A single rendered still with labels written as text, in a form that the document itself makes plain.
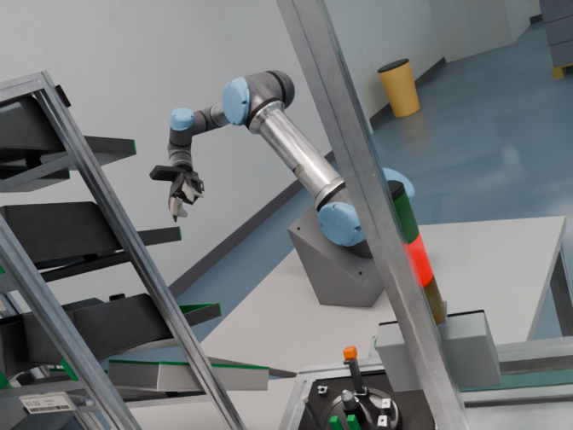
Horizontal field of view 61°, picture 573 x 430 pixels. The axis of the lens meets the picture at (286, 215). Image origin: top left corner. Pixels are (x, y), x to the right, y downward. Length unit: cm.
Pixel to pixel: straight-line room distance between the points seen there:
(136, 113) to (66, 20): 80
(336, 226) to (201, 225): 331
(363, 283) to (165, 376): 66
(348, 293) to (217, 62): 379
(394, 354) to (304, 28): 36
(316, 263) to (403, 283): 87
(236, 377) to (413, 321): 49
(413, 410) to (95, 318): 52
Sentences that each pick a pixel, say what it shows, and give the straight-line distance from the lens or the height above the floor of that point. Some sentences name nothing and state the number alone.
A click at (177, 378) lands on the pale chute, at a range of 83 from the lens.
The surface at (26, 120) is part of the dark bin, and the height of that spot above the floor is 161.
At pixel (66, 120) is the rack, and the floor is 159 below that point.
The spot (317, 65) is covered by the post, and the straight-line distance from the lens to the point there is 42.
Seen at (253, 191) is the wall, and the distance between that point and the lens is 487.
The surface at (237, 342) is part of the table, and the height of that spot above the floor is 86.
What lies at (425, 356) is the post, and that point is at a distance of 54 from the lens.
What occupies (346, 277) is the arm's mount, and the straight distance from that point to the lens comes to 131.
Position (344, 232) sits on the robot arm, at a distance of 114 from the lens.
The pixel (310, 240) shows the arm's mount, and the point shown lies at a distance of 132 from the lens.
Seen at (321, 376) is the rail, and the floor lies 96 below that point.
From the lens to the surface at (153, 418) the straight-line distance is 138.
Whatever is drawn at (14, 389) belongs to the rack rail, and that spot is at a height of 131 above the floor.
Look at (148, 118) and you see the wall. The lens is 424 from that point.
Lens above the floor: 159
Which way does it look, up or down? 19 degrees down
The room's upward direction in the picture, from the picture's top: 23 degrees counter-clockwise
